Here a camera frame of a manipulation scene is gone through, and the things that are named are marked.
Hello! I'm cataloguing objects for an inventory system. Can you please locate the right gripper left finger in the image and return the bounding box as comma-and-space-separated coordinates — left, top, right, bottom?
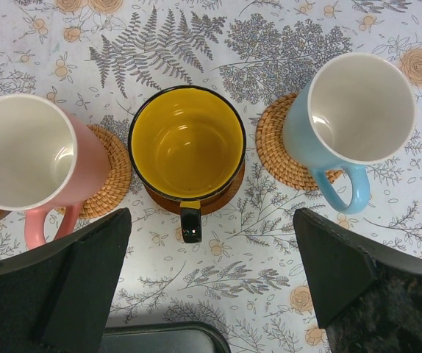
0, 208, 131, 352

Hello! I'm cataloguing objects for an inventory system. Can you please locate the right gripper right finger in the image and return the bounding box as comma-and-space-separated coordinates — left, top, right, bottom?
293, 208, 422, 352

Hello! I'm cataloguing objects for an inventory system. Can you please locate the woven rattan coaster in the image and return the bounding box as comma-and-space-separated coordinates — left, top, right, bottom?
54, 124, 133, 221
254, 91, 344, 191

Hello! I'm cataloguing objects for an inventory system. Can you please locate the pink ceramic mug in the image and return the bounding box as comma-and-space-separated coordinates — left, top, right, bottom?
0, 93, 110, 249

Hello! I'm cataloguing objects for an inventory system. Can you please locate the light blue ceramic mug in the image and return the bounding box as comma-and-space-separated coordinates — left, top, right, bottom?
282, 52, 416, 214

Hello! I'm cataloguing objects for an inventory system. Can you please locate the yellow ceramic mug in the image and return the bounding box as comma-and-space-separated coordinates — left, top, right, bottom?
128, 85, 246, 243

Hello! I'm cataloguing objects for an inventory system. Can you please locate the black plastic tray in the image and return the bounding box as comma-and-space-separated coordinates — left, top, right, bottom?
99, 321, 231, 353

